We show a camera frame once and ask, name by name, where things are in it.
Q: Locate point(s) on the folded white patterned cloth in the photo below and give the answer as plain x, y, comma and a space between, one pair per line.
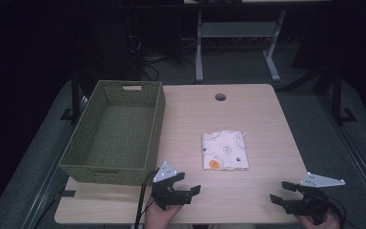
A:
225, 149

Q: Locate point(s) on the green woven basket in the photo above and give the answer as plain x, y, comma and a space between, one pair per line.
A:
120, 127

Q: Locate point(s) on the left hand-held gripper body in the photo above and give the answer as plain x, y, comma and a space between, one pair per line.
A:
166, 194

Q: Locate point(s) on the person's right hand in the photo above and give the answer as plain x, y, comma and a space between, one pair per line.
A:
330, 222

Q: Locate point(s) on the black tape strip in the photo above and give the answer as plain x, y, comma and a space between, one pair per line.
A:
67, 193

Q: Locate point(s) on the grey metal desk frame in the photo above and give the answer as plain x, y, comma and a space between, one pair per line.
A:
235, 29

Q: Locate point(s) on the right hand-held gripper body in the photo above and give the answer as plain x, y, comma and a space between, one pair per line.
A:
313, 203

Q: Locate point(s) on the black metal stand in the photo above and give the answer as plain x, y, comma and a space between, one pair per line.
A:
75, 95
337, 95

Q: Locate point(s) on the person's left hand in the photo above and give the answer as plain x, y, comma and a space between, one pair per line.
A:
158, 218

